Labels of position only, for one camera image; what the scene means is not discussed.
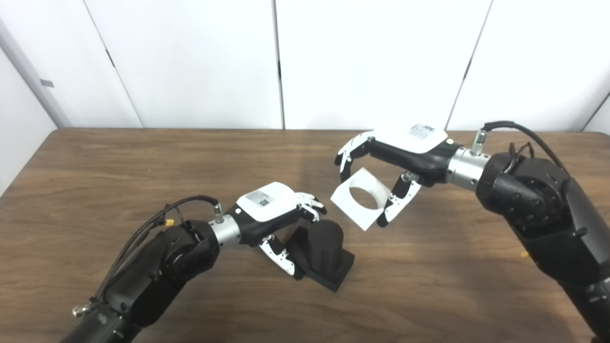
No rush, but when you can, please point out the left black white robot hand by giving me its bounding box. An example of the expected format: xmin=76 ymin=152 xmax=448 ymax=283
xmin=228 ymin=182 xmax=328 ymax=277

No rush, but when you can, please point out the black peg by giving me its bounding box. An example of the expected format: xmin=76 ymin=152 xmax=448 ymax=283
xmin=285 ymin=219 xmax=356 ymax=293

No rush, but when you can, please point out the white square piece with hole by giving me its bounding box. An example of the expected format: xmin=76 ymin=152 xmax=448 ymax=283
xmin=330 ymin=167 xmax=392 ymax=232

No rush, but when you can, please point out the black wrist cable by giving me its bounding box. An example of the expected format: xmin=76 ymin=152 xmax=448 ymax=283
xmin=471 ymin=121 xmax=570 ymax=174
xmin=71 ymin=194 xmax=224 ymax=317

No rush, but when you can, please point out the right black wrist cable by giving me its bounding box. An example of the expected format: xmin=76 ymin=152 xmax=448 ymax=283
xmin=471 ymin=121 xmax=570 ymax=174

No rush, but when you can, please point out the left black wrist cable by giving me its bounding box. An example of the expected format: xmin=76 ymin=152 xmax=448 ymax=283
xmin=71 ymin=194 xmax=224 ymax=317

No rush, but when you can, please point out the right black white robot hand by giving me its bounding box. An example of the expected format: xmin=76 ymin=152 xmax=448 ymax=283
xmin=335 ymin=120 xmax=462 ymax=228

